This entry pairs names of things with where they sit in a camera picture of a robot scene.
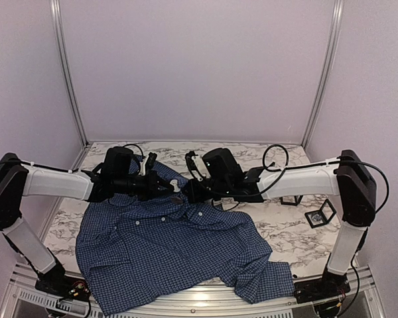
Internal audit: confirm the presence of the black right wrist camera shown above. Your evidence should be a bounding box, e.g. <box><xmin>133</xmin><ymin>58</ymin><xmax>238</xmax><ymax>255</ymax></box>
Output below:
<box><xmin>185</xmin><ymin>148</ymin><xmax>243</xmax><ymax>183</ymax></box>

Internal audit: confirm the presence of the blue checked shirt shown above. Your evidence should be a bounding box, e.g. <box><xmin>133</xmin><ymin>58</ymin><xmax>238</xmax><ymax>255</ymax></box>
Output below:
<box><xmin>75</xmin><ymin>155</ymin><xmax>295</xmax><ymax>316</ymax></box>

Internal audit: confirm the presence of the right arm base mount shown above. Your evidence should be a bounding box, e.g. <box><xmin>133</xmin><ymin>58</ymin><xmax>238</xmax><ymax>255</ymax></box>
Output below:
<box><xmin>294</xmin><ymin>268</ymin><xmax>351</xmax><ymax>303</ymax></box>

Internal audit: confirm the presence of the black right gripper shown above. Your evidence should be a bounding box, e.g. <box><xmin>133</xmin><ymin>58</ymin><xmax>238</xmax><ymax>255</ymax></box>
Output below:
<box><xmin>180</xmin><ymin>178</ymin><xmax>231</xmax><ymax>203</ymax></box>

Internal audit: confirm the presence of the black frame stand middle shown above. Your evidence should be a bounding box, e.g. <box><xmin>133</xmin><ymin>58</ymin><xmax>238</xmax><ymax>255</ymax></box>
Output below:
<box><xmin>280</xmin><ymin>195</ymin><xmax>303</xmax><ymax>206</ymax></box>

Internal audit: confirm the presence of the black frame stand near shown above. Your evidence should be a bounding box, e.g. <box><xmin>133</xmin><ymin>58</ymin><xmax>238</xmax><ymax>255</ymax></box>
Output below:
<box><xmin>304</xmin><ymin>199</ymin><xmax>337</xmax><ymax>229</ymax></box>

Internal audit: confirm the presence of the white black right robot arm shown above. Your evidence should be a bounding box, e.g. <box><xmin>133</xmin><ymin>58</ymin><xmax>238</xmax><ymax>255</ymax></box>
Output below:
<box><xmin>183</xmin><ymin>148</ymin><xmax>384</xmax><ymax>297</ymax></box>

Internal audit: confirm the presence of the orange rimmed round brooch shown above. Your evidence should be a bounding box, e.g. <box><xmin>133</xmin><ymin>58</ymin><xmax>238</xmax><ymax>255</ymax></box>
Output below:
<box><xmin>170</xmin><ymin>179</ymin><xmax>182</xmax><ymax>193</ymax></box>

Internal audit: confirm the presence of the brown round brooch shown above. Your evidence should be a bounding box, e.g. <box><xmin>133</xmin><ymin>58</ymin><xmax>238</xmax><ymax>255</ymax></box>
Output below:
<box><xmin>170</xmin><ymin>197</ymin><xmax>183</xmax><ymax>204</ymax></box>

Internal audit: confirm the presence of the white blue round brooch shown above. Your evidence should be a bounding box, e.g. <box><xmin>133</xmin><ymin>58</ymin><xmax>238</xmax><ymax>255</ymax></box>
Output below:
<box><xmin>312</xmin><ymin>215</ymin><xmax>322</xmax><ymax>222</ymax></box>

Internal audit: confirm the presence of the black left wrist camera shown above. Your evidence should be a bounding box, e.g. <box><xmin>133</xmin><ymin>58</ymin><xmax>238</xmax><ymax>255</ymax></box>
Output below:
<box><xmin>140</xmin><ymin>152</ymin><xmax>157</xmax><ymax>176</ymax></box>

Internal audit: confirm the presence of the aluminium front rail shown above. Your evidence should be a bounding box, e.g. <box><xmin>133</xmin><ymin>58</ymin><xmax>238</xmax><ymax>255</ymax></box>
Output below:
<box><xmin>0</xmin><ymin>263</ymin><xmax>386</xmax><ymax>317</ymax></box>

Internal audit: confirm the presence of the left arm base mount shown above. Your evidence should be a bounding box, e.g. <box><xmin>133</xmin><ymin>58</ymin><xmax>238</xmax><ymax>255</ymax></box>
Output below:
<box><xmin>35</xmin><ymin>262</ymin><xmax>91</xmax><ymax>301</ymax></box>

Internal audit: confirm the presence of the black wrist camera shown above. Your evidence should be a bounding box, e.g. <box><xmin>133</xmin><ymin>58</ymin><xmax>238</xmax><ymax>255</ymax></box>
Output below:
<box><xmin>185</xmin><ymin>148</ymin><xmax>243</xmax><ymax>183</ymax></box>
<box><xmin>140</xmin><ymin>152</ymin><xmax>157</xmax><ymax>176</ymax></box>

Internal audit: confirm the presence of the black frame stand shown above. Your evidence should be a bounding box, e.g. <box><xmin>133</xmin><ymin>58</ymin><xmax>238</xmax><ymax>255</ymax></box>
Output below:
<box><xmin>304</xmin><ymin>199</ymin><xmax>337</xmax><ymax>229</ymax></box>
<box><xmin>280</xmin><ymin>195</ymin><xmax>303</xmax><ymax>206</ymax></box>

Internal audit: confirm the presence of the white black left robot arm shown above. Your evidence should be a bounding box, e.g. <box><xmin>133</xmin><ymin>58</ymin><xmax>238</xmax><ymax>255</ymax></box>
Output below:
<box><xmin>0</xmin><ymin>146</ymin><xmax>180</xmax><ymax>295</ymax></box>

